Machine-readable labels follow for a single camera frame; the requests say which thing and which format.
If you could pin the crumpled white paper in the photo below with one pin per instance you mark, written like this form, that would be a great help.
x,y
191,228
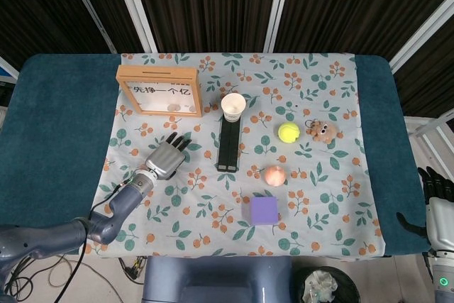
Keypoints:
x,y
321,285

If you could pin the black rectangular stand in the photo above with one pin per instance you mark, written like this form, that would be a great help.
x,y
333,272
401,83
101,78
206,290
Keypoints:
x,y
228,147

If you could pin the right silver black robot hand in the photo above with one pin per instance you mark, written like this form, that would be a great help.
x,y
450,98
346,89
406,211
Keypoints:
x,y
443,225

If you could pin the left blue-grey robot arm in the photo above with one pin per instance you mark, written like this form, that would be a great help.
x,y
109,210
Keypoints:
x,y
120,207

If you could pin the purple foam cube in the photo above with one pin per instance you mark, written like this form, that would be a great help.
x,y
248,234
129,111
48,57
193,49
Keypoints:
x,y
262,210

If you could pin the yellow tennis ball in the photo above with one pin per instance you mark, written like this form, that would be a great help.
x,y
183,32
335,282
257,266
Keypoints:
x,y
288,132

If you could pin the peach toy fruit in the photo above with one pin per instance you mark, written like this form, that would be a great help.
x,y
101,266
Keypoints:
x,y
275,175

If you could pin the black trash bin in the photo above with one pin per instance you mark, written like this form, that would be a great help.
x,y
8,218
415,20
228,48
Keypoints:
x,y
349,283

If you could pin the white paper cup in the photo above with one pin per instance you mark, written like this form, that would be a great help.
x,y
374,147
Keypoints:
x,y
233,106

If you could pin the white blue panel edge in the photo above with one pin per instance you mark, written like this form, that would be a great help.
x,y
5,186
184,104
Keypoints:
x,y
7,72

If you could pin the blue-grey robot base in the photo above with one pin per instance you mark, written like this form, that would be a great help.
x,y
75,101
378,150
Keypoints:
x,y
213,278

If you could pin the white aluminium frame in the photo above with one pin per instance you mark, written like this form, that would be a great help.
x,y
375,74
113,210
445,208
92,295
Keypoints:
x,y
415,125

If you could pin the floral print tablecloth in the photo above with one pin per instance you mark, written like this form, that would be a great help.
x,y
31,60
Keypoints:
x,y
213,210

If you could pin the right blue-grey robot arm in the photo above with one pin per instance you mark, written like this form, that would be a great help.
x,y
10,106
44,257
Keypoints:
x,y
443,281

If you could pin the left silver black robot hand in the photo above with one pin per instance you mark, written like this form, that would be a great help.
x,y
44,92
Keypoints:
x,y
165,161

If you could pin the white partition post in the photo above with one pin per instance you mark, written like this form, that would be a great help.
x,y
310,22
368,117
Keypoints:
x,y
135,6
90,6
422,37
279,6

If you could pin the black plug cluster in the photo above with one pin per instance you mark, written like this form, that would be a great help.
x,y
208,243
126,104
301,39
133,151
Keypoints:
x,y
133,271

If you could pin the wooden coin box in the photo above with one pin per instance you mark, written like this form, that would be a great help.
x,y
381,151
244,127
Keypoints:
x,y
159,73

